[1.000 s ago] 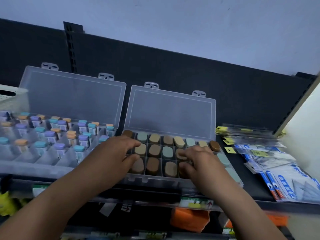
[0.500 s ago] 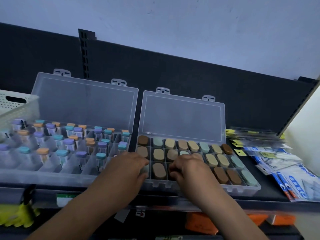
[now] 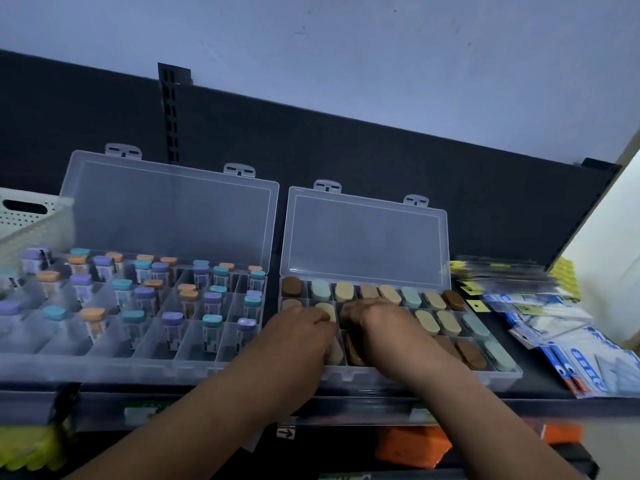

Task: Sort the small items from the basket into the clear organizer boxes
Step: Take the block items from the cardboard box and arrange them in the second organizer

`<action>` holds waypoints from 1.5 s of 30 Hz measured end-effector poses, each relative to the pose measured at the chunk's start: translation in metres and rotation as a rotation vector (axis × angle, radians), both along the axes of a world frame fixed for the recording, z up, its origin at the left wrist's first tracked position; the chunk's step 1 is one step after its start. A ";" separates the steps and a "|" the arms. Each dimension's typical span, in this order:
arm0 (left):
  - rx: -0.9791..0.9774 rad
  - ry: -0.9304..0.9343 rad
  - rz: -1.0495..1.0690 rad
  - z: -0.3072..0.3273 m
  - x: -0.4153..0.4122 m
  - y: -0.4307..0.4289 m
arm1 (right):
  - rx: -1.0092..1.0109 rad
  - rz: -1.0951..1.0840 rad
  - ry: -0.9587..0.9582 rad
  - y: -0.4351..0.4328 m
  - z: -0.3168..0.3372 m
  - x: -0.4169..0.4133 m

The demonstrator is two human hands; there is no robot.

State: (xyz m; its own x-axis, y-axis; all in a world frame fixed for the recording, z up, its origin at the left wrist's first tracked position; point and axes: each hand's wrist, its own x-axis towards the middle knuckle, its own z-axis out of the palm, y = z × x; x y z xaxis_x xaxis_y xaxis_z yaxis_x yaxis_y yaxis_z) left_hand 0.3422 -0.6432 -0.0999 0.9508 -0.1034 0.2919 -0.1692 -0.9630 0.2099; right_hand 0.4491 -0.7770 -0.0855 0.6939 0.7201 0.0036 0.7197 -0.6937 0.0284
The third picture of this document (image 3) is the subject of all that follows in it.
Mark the person's right hand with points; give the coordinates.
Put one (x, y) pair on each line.
(400, 344)

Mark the person's left hand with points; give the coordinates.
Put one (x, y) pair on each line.
(295, 354)

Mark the row of small tubes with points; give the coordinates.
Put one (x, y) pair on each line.
(132, 314)

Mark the white perforated plastic basket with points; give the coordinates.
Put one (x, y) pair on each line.
(30, 229)

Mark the person's left forearm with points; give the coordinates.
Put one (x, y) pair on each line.
(175, 434)

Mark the person's right forearm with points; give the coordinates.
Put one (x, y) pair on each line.
(490, 429)

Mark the red arrow shelf label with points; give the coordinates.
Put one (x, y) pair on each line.
(286, 433)

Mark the orange packet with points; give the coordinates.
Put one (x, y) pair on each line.
(562, 433)
(412, 447)

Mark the green white shelf label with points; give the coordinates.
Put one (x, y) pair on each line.
(145, 412)

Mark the heap of yellow blue packets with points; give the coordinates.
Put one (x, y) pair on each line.
(575, 344)

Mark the narrow black shelf back panel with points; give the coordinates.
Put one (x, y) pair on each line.
(400, 159)

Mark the black slotted shelf upright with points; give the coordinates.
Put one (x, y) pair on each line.
(170, 119)

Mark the bundle of yellow packets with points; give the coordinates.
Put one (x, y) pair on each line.
(30, 444)

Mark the wide black shelf back panel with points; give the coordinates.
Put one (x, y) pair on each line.
(75, 124)

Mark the white door frame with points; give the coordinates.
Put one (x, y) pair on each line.
(610, 244)

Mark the black shelf end post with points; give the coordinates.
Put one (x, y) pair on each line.
(600, 164)

